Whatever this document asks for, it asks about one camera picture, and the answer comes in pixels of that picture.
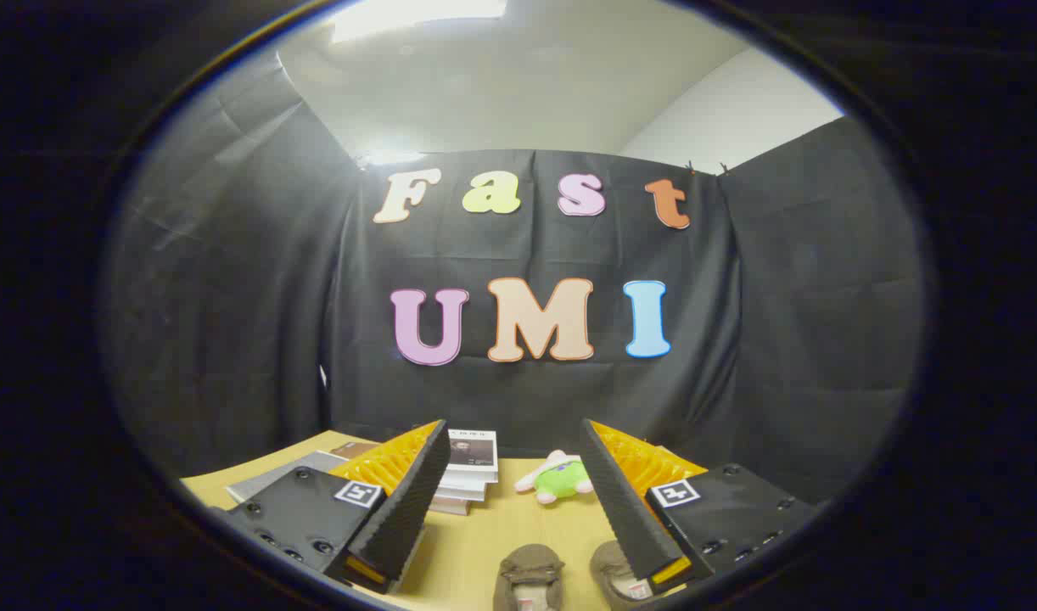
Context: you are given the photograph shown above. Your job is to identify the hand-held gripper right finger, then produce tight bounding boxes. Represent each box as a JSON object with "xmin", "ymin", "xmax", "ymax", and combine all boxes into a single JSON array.
[{"xmin": 580, "ymin": 418, "xmax": 827, "ymax": 603}]

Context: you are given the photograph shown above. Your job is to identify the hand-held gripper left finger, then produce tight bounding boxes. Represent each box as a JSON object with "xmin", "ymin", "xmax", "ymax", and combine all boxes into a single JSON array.
[{"xmin": 209, "ymin": 419, "xmax": 452, "ymax": 595}]

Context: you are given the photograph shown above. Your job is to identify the brown fuzzy shoe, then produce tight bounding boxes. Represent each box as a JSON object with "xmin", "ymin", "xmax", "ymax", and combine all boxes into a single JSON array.
[
  {"xmin": 493, "ymin": 543, "xmax": 566, "ymax": 611},
  {"xmin": 590, "ymin": 540, "xmax": 655, "ymax": 608}
]

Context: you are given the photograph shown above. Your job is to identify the grey fabric storage box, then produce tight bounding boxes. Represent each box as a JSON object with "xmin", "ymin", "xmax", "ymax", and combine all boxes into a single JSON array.
[{"xmin": 224, "ymin": 450, "xmax": 351, "ymax": 506}]

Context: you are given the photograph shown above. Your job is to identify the green and pink plush toy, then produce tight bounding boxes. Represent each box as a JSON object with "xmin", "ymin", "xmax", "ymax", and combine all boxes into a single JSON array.
[{"xmin": 514, "ymin": 450, "xmax": 594, "ymax": 507}]

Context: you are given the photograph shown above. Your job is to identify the black backdrop cloth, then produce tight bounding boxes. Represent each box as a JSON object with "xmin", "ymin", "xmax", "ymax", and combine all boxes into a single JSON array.
[{"xmin": 101, "ymin": 51, "xmax": 927, "ymax": 510}]

